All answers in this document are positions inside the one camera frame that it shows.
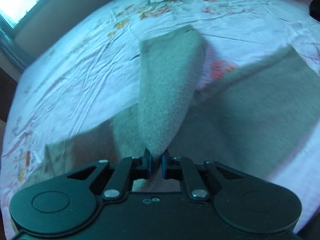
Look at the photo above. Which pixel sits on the grey fleece pants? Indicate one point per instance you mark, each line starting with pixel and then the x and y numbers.
pixel 251 119

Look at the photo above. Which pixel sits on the floral white bed sheet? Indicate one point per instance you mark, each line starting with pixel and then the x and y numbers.
pixel 92 72

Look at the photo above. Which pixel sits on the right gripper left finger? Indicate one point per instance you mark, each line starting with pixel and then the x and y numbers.
pixel 142 166

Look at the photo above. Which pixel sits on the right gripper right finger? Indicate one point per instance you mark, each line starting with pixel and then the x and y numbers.
pixel 171 167

